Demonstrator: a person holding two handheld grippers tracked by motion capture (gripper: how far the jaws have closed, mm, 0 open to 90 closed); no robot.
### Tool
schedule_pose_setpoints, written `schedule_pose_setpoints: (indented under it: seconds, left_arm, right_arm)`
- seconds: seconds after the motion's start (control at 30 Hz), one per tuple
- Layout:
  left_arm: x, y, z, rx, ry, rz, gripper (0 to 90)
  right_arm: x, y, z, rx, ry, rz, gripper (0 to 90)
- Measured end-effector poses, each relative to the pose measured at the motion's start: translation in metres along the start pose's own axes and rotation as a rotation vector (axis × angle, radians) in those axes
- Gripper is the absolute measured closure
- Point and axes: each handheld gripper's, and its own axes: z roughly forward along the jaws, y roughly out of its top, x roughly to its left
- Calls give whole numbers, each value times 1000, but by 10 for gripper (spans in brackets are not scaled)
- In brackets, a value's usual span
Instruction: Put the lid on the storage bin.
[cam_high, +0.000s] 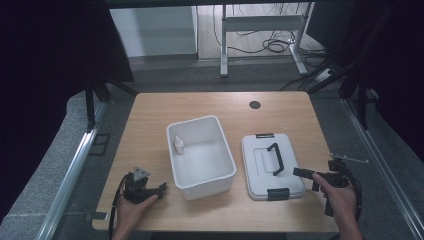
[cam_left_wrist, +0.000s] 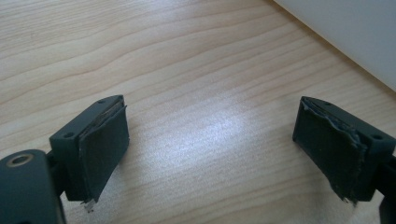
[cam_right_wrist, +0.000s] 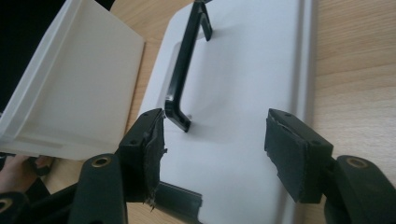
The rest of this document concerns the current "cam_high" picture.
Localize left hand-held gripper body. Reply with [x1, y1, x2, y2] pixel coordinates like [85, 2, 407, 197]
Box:
[123, 166, 160, 205]

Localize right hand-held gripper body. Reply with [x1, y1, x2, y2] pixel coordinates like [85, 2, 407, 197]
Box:
[314, 153, 370, 189]

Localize white box lid black handle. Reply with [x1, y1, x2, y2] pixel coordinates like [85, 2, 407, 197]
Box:
[240, 132, 306, 202]

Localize white plastic storage box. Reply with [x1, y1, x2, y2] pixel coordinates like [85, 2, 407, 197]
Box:
[166, 114, 238, 201]

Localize person's left hand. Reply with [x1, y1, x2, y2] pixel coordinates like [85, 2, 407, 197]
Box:
[115, 194, 160, 230]

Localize person's right hand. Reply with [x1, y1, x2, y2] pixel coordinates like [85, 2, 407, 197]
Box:
[312, 172, 358, 222]

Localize small white bottle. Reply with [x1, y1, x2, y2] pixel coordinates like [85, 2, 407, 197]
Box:
[174, 135, 186, 155]

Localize black metal stand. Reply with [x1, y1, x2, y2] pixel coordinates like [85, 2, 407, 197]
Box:
[307, 49, 381, 132]
[84, 78, 139, 132]

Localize white power strip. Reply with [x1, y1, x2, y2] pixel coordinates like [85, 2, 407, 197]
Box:
[314, 67, 335, 83]

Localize black curtain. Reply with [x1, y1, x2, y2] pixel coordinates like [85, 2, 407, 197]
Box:
[305, 0, 424, 164]
[0, 0, 136, 224]

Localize white cabinet panel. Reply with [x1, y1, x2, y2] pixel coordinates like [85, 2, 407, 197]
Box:
[109, 5, 199, 59]

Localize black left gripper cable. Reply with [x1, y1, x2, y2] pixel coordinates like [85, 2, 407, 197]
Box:
[107, 172, 131, 240]

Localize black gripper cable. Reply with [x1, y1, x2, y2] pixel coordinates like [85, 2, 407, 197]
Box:
[107, 172, 131, 240]
[345, 165, 364, 222]

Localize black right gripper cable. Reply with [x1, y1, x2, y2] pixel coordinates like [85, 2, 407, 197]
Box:
[345, 165, 364, 222]

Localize aluminium floor rail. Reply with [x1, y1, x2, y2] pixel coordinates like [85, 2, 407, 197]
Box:
[35, 99, 110, 240]
[341, 97, 424, 240]

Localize black floor cables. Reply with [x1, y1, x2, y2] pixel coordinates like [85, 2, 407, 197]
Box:
[211, 3, 329, 69]

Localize white metal desk frame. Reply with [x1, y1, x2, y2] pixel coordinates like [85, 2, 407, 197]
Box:
[219, 2, 316, 78]

